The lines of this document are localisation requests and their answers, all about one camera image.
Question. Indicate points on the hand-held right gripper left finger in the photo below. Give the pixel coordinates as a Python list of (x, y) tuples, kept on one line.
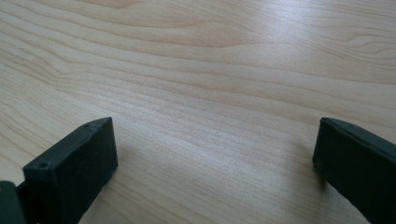
[(71, 174)]

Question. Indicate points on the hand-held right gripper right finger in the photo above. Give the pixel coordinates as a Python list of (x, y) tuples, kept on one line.
[(358, 165)]

